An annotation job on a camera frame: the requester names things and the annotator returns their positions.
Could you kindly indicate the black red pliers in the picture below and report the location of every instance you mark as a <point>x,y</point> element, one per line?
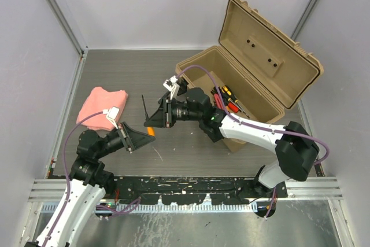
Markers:
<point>218,98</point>

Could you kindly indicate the yellow black screwdriver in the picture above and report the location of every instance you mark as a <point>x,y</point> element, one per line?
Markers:
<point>228,93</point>
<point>240,110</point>

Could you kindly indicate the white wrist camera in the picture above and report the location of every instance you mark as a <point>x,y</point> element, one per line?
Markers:
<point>111,115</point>
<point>172,86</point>

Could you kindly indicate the orange short screwdriver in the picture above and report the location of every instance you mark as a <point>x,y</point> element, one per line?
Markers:
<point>150,130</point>

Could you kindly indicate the tan plastic tool case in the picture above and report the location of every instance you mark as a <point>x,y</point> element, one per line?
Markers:
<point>266,70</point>

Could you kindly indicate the pink folded cloth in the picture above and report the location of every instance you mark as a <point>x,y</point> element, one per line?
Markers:
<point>99,100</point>

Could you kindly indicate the aluminium frame rail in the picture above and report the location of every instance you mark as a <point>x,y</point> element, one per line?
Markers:
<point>314,188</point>

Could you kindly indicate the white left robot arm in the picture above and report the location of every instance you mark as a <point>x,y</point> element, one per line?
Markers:
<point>87,183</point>

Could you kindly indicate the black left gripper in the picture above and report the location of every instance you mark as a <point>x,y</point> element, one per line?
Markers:
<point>135,139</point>

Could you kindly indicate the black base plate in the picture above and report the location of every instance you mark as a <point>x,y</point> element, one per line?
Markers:
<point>185,190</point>

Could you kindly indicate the red handled screwdriver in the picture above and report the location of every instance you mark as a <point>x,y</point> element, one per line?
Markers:
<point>232,107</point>

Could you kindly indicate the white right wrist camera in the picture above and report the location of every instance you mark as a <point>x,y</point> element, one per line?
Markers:
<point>172,86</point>

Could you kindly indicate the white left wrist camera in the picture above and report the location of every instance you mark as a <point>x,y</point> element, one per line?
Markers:
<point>111,115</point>

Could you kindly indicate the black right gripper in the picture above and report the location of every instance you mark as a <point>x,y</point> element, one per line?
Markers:
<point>161,118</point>

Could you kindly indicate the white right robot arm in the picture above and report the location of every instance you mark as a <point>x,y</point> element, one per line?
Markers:
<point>295,151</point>

